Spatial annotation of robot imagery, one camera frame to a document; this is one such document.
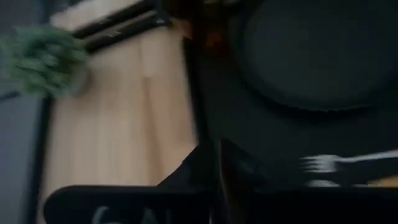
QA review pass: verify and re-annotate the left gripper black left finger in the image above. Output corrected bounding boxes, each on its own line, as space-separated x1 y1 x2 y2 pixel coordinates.
42 142 216 224

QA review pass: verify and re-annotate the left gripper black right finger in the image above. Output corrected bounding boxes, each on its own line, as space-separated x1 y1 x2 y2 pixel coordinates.
214 138 398 224

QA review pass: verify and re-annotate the silver metal fork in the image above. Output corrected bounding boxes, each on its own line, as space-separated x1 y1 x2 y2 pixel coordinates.
299 150 398 174

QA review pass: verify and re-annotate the spoon with yellow handle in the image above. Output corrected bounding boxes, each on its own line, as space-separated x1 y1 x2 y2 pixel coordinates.
306 175 398 189

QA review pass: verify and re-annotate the grey round plate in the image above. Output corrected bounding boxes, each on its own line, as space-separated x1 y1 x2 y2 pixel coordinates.
238 0 398 113

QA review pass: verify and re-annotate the dark grey serving tray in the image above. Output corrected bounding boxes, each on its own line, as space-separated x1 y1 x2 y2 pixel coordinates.
182 0 398 189

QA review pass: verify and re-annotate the green potted artificial plant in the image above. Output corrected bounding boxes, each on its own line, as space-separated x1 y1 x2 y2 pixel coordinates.
0 25 90 98

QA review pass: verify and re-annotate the black aluminium table frame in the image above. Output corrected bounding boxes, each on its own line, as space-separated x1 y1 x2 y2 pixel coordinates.
72 0 172 53

